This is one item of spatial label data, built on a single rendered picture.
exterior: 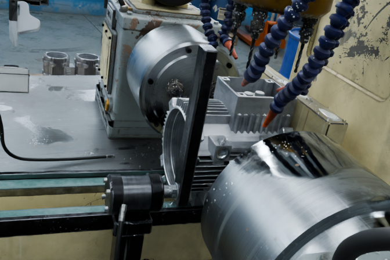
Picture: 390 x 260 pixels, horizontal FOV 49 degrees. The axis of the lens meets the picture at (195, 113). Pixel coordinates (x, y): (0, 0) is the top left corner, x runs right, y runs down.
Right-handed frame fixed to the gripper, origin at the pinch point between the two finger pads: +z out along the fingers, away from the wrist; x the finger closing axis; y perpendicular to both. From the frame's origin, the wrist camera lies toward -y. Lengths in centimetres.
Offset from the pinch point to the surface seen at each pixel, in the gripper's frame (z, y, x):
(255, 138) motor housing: 18, 42, -29
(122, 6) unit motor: -12.9, 25.9, 16.1
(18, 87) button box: 9.7, 1.6, -3.4
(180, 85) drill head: 7.9, 34.8, -6.7
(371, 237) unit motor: 19, 24, -77
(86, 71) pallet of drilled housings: -10, 42, 242
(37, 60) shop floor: -24, 7, 339
